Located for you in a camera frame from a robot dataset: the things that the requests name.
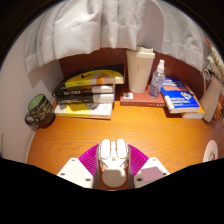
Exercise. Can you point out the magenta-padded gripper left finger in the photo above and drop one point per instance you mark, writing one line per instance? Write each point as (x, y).
(76, 171)

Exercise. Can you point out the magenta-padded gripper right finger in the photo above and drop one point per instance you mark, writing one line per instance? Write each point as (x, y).
(150, 171)

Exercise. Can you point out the white computer mouse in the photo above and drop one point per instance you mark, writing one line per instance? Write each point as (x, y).
(113, 163)

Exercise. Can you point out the round pink and white mouse pad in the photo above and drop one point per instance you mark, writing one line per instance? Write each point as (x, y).
(211, 151)

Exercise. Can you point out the dark mug with green inside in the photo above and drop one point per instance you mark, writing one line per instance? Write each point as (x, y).
(40, 110)

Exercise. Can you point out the dark red book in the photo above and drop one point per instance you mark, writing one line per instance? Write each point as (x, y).
(140, 100)

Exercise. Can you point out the orange book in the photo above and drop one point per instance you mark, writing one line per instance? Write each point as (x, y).
(195, 115)

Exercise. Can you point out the blue book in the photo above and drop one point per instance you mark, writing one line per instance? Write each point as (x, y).
(179, 95)

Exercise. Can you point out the clear spray bottle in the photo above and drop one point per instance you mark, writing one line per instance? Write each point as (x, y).
(156, 83)

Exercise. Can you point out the white ceramic vase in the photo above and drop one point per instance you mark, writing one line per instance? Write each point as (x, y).
(211, 100)

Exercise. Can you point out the yellow and black book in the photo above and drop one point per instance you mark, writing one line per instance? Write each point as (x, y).
(96, 76)

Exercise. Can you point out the cream tumbler with lid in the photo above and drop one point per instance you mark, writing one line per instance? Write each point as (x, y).
(140, 71)

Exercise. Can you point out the white pleated curtain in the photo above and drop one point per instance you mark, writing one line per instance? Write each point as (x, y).
(110, 26)

